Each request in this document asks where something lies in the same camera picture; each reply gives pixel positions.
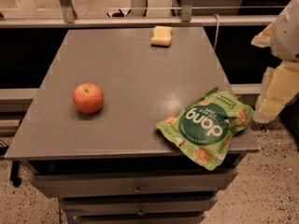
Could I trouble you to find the grey drawer cabinet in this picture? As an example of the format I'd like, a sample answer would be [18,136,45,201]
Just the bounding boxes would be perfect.
[7,27,259,224]

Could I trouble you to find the yellow sponge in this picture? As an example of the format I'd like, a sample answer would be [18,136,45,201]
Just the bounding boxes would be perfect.
[150,26,172,47]

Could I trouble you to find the metal rail frame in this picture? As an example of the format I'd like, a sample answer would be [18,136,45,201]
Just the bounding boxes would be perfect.
[0,0,290,28]

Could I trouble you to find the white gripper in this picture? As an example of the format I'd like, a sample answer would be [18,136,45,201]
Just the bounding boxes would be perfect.
[251,0,299,123]

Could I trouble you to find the white cable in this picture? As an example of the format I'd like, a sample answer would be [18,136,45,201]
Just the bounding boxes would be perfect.
[212,13,221,52]

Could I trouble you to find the green rice chip bag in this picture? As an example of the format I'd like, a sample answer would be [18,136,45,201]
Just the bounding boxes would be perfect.
[156,88,253,171]

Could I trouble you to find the red apple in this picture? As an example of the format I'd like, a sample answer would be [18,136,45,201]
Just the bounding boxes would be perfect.
[73,83,104,114]

